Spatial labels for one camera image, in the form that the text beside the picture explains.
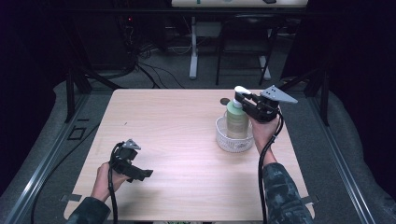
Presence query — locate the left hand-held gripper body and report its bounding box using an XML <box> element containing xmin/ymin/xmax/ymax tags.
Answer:
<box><xmin>109</xmin><ymin>138</ymin><xmax>143</xmax><ymax>180</ymax></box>

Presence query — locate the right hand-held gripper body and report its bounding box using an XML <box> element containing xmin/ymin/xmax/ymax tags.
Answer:
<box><xmin>247</xmin><ymin>84</ymin><xmax>299</xmax><ymax>123</ymax></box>

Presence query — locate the green pump bottle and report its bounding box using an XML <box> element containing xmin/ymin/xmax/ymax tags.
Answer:
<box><xmin>225</xmin><ymin>85</ymin><xmax>253</xmax><ymax>140</ymax></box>

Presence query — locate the white plastic basket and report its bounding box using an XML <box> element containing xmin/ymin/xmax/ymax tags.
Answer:
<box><xmin>215</xmin><ymin>115</ymin><xmax>255</xmax><ymax>154</ymax></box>

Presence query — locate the person's right hand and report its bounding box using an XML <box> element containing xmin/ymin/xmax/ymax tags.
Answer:
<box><xmin>249</xmin><ymin>117</ymin><xmax>281</xmax><ymax>166</ymax></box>

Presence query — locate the person's left hand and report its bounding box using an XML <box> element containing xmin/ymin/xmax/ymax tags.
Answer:
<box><xmin>90</xmin><ymin>161</ymin><xmax>132</xmax><ymax>203</ymax></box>

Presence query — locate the black metal stand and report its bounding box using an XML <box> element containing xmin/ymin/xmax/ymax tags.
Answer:
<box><xmin>63</xmin><ymin>66</ymin><xmax>126</xmax><ymax>124</ymax></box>
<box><xmin>277</xmin><ymin>66</ymin><xmax>332</xmax><ymax>127</ymax></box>

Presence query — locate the white desk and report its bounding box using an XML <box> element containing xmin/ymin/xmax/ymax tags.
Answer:
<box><xmin>170</xmin><ymin>0</ymin><xmax>309</xmax><ymax>80</ymax></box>

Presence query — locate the black chair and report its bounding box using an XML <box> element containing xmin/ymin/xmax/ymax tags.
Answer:
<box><xmin>215</xmin><ymin>13</ymin><xmax>278</xmax><ymax>87</ymax></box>

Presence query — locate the grey tape strip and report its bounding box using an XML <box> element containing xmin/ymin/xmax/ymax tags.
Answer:
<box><xmin>300</xmin><ymin>194</ymin><xmax>320</xmax><ymax>205</ymax></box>

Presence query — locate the black computer tower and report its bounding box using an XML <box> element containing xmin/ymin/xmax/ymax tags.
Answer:
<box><xmin>77</xmin><ymin>11</ymin><xmax>133</xmax><ymax>70</ymax></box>

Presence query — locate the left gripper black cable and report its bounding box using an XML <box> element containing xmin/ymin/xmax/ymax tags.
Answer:
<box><xmin>106</xmin><ymin>142</ymin><xmax>126</xmax><ymax>224</ymax></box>

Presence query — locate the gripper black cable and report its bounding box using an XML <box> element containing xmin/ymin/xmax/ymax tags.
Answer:
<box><xmin>257</xmin><ymin>110</ymin><xmax>285</xmax><ymax>224</ymax></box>
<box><xmin>106</xmin><ymin>142</ymin><xmax>126</xmax><ymax>224</ymax></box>

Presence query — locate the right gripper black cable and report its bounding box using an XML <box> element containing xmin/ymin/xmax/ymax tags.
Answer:
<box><xmin>257</xmin><ymin>110</ymin><xmax>285</xmax><ymax>224</ymax></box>

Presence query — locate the aluminium floor rail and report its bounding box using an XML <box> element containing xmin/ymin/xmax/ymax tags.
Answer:
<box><xmin>2</xmin><ymin>92</ymin><xmax>92</xmax><ymax>224</ymax></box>
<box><xmin>305</xmin><ymin>92</ymin><xmax>378</xmax><ymax>224</ymax></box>

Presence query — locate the bundle of floor cables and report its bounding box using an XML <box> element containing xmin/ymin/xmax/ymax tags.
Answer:
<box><xmin>123</xmin><ymin>14</ymin><xmax>186</xmax><ymax>90</ymax></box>

